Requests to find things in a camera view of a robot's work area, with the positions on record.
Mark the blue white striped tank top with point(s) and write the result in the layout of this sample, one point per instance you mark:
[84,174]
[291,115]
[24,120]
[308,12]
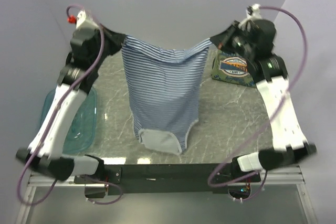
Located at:
[163,87]

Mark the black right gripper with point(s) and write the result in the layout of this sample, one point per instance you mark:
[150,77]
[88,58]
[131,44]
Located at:
[222,39]

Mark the aluminium frame rail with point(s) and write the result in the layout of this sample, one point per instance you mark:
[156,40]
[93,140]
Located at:
[283,176]

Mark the olive green tank top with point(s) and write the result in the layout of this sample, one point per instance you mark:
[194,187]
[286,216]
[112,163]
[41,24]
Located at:
[231,68]

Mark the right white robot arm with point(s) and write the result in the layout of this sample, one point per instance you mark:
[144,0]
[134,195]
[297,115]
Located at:
[289,144]

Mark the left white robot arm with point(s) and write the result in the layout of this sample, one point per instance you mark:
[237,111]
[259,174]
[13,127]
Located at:
[54,164]

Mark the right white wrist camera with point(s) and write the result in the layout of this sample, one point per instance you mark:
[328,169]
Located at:
[253,12]

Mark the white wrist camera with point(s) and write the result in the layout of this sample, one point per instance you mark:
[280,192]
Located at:
[82,20]
[253,12]

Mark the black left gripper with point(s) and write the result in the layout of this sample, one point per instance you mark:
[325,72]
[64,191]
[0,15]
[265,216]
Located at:
[116,39]

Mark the translucent teal laundry basket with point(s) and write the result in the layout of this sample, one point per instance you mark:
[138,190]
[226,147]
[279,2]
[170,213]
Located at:
[73,129]

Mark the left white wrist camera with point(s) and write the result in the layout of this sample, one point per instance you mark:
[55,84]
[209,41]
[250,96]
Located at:
[82,20]

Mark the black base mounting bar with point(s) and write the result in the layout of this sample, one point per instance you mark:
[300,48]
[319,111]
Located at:
[162,178]

